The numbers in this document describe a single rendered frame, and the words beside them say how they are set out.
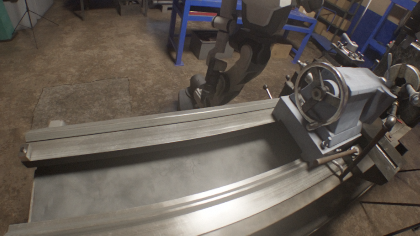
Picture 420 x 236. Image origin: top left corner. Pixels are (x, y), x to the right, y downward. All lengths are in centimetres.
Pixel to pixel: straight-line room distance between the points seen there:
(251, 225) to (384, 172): 72
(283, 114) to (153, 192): 60
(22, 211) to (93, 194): 105
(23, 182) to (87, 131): 117
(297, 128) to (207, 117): 37
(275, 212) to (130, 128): 57
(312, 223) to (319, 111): 73
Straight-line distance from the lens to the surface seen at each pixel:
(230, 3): 117
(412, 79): 169
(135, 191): 74
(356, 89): 79
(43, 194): 83
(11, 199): 183
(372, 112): 102
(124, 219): 58
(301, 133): 83
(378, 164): 114
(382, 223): 249
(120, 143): 71
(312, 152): 81
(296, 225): 125
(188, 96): 186
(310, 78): 88
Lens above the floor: 141
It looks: 43 degrees down
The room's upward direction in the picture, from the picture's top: 15 degrees clockwise
